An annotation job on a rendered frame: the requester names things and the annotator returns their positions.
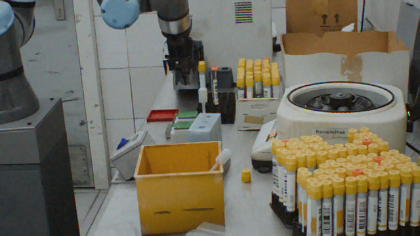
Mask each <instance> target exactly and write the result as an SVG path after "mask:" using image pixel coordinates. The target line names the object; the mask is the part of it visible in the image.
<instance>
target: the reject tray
mask: <svg viewBox="0 0 420 236"><path fill-rule="evenodd" d="M176 113H179V109H151V111H150V113H149V115H148V117H147V119H146V121H147V122H155V121H173V119H174V116H175V114H176Z"/></svg>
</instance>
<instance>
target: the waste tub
mask: <svg viewBox="0 0 420 236"><path fill-rule="evenodd" d="M221 152H222V144H221V141H210V142H188V143H175V144H154V145H142V146H141V148H140V153H139V156H138V161H137V164H136V169H135V174H134V177H133V178H134V179H135V183H136V195H137V202H138V215H139V221H140V234H141V235H161V234H172V233H188V232H189V231H192V230H193V229H196V228H197V227H198V226H199V225H200V224H202V223H204V222H207V223H210V224H218V225H222V226H225V212H224V189H223V176H222V174H224V167H223V165H219V166H218V167H217V168H216V169H215V170H214V171H210V170H211V169H212V168H213V167H214V166H215V164H216V163H217V162H216V158H217V157H218V156H219V154H220V153H221Z"/></svg>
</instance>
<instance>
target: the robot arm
mask: <svg viewBox="0 0 420 236"><path fill-rule="evenodd" d="M96 1H97V3H98V4H99V6H100V13H101V16H102V19H103V21H104V22H105V23H106V24H107V25H109V26H110V27H111V28H113V29H116V30H124V29H127V28H129V27H131V26H132V25H133V24H134V23H135V22H136V21H137V18H138V17H139V14H142V13H148V12H155V11H157V17H158V22H159V27H160V29H161V33H162V35H163V36H164V38H166V41H165V42H164V48H163V59H162V61H163V68H164V71H165V75H167V66H169V71H171V72H172V74H173V75H174V83H175V86H177V84H178V82H180V83H181V84H183V85H184V86H185V85H189V84H190V86H191V85H192V79H193V76H194V74H195V72H196V67H197V65H198V64H199V61H200V53H199V50H198V47H195V41H194V40H193V39H192V38H191V37H189V36H190V33H191V31H192V18H190V17H193V13H190V9H189V4H188V0H96ZM35 4H36V0H0V125H2V124H6V123H11V122H14V121H18V120H21V119H24V118H26V117H28V116H30V115H32V114H34V113H35V112H36V111H38V110H39V108H40V105H39V99H38V97H37V95H36V93H35V92H34V90H33V88H32V86H31V85H30V82H29V81H28V78H27V77H26V75H25V72H24V67H23V63H22V57H21V54H20V48H21V47H22V46H24V45H25V44H26V43H27V42H28V41H29V40H30V39H31V37H32V35H33V32H34V29H35V21H36V19H35V14H34V12H35ZM185 74H186V78H185Z"/></svg>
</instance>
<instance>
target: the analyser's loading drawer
mask: <svg viewBox="0 0 420 236"><path fill-rule="evenodd" d="M199 80H200V78H199V71H198V65H197V67H196V72H195V74H194V76H193V79H192V85H191V86H190V84H189V85H185V86H184V85H183V84H181V83H180V82H178V84H177V86H175V83H174V75H173V90H182V89H199V86H198V83H199Z"/></svg>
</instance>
